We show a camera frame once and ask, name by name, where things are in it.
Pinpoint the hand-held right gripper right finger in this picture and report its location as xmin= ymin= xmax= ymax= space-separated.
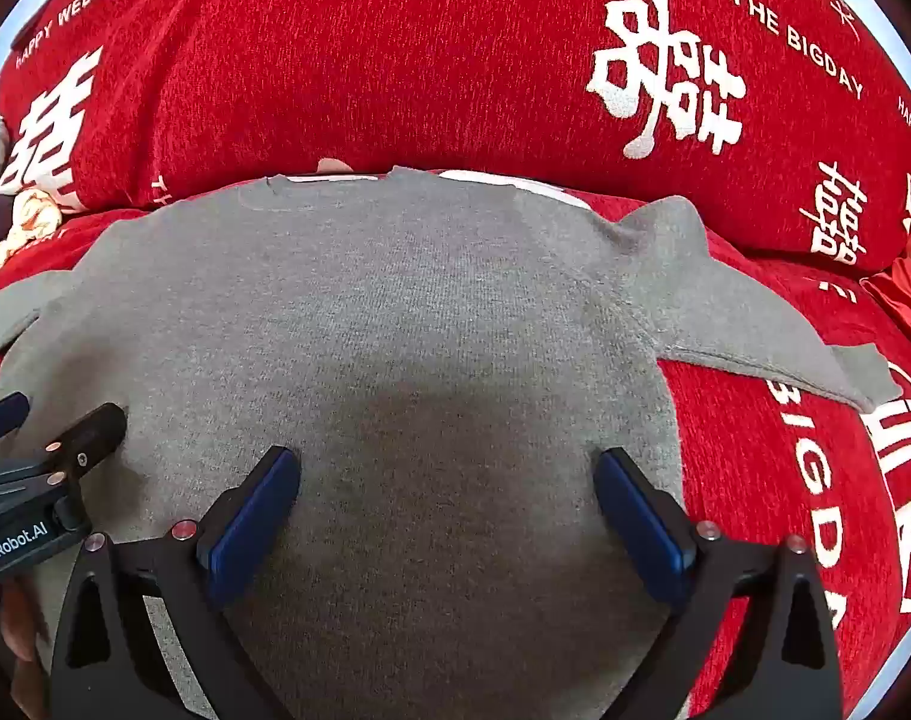
xmin=594 ymin=446 xmax=846 ymax=720

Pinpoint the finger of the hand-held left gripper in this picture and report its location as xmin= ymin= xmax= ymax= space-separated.
xmin=0 ymin=394 xmax=31 ymax=452
xmin=39 ymin=403 xmax=128 ymax=481

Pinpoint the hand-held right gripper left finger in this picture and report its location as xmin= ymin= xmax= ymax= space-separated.
xmin=50 ymin=446 xmax=302 ymax=720

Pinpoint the grey knit sweater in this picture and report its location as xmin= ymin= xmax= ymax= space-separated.
xmin=0 ymin=165 xmax=902 ymax=720

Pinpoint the person's left hand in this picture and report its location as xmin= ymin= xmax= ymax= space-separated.
xmin=0 ymin=577 xmax=52 ymax=720

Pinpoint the red printed sofa cover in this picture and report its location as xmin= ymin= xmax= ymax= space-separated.
xmin=0 ymin=0 xmax=911 ymax=720

